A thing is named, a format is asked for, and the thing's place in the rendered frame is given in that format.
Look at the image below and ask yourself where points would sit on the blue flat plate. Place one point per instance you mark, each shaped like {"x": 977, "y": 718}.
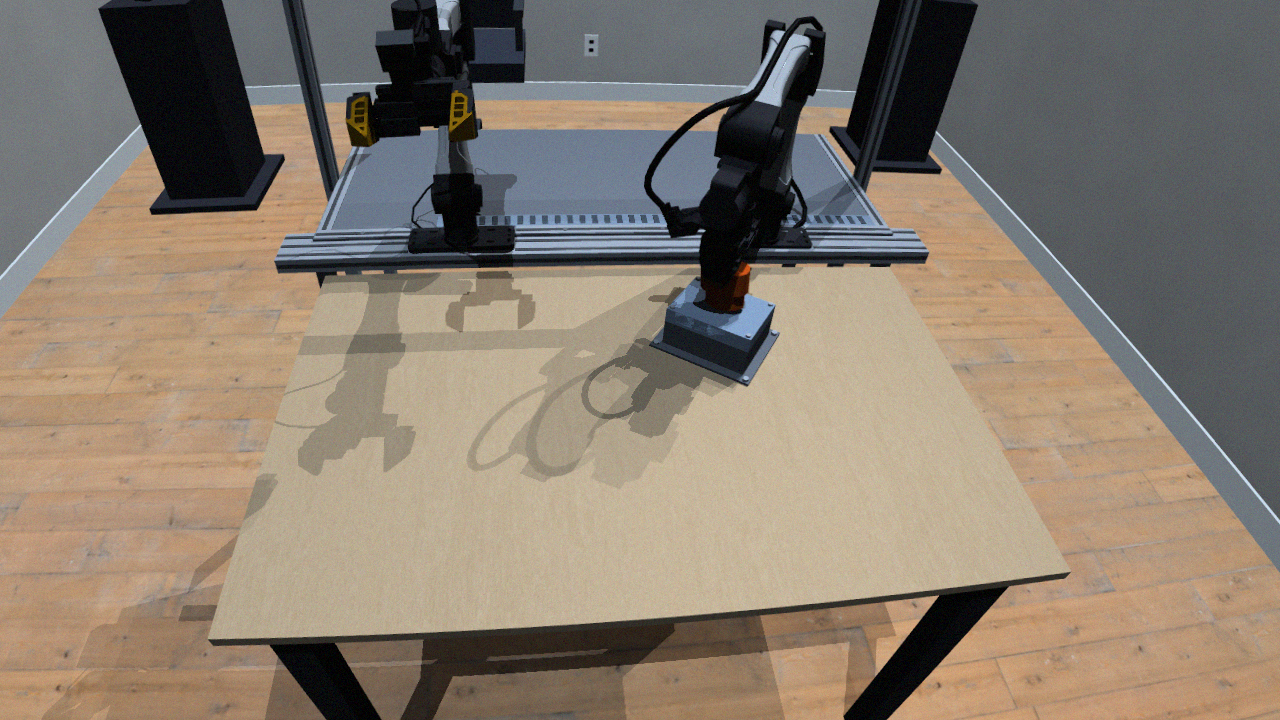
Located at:
{"x": 693, "y": 314}

